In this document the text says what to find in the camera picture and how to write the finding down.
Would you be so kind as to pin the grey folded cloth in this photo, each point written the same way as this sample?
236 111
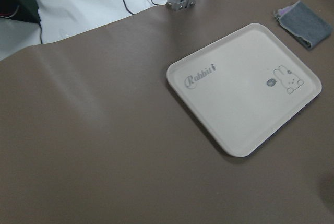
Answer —
303 24

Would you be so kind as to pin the cream rabbit tray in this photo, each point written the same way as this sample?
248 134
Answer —
244 87

